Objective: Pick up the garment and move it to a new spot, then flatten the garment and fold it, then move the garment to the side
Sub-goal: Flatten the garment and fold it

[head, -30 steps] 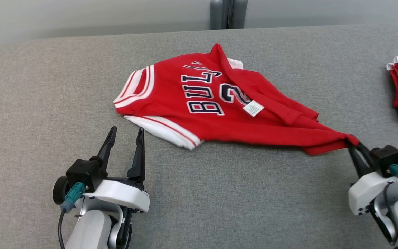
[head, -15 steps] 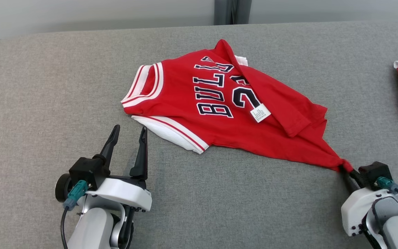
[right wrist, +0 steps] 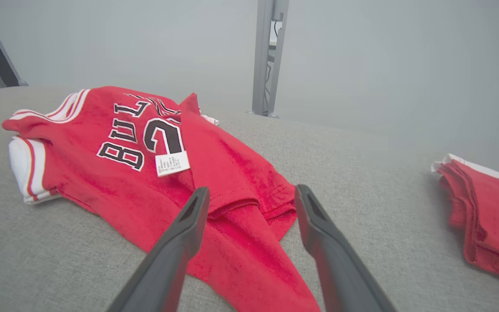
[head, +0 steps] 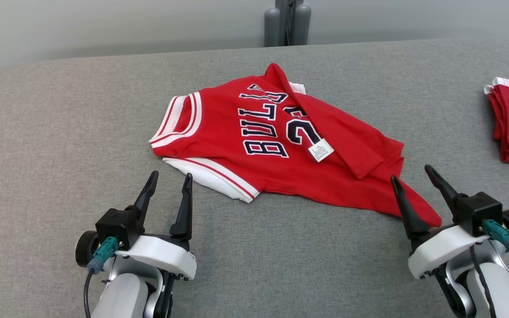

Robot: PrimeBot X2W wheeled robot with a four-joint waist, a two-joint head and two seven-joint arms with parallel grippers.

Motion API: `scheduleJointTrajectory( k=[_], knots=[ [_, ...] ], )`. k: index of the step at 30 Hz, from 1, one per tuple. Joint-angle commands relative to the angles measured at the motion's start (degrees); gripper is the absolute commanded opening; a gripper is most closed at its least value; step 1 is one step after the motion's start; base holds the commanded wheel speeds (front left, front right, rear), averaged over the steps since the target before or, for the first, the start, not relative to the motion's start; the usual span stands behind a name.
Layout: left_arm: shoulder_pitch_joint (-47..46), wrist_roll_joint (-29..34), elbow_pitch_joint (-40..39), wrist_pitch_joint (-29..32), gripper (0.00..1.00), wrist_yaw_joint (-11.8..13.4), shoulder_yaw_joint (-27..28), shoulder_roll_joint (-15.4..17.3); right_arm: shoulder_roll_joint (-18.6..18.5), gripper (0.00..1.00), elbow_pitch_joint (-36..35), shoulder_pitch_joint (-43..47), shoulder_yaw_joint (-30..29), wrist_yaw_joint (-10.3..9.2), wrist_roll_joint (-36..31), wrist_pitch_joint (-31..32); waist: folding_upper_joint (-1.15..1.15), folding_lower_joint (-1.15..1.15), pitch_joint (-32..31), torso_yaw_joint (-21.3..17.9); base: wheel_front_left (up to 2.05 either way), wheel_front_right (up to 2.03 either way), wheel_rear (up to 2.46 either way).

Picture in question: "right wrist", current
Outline grey metal partition post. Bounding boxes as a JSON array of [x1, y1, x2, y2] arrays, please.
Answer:
[[252, 0, 290, 118]]

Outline red Bulls basketball jersey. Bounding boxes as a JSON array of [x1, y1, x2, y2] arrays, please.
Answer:
[[2, 86, 321, 312]]

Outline grey fabric sofa surface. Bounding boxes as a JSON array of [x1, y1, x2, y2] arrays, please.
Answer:
[[0, 84, 499, 312]]

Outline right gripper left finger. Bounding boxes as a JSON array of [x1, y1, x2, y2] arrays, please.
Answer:
[[107, 186, 211, 312]]

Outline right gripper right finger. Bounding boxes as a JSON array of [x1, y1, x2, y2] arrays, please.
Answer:
[[294, 184, 398, 312]]

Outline red shorts with white stripe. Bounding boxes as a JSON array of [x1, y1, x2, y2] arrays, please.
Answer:
[[431, 153, 499, 282]]

